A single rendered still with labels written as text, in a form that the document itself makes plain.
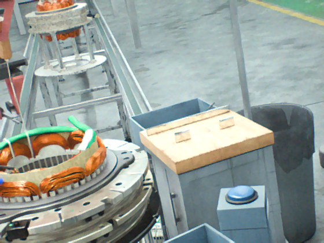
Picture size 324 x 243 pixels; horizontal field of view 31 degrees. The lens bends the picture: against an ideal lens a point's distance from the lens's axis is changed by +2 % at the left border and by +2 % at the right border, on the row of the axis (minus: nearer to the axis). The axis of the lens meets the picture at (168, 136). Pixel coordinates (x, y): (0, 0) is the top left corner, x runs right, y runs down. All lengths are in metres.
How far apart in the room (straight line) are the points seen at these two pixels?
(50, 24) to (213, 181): 2.14
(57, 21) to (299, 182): 1.42
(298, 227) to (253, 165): 1.63
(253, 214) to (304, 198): 1.75
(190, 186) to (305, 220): 1.70
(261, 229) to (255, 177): 0.20
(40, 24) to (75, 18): 0.18
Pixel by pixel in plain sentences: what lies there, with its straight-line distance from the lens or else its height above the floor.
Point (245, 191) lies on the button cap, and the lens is 0.89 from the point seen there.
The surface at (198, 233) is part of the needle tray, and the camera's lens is 0.78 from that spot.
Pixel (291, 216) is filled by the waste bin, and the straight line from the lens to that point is 2.63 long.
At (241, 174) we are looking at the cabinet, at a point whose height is 1.00.
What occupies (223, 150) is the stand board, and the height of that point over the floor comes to 1.06.
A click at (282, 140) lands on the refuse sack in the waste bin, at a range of 2.44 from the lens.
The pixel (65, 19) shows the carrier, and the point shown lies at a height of 1.06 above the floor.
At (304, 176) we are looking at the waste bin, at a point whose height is 0.32.
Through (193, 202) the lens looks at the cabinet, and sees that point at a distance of 1.03.
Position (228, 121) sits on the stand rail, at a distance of 1.09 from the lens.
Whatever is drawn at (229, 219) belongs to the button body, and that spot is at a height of 1.02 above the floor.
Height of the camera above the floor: 1.45
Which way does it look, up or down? 20 degrees down
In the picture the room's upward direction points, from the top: 11 degrees counter-clockwise
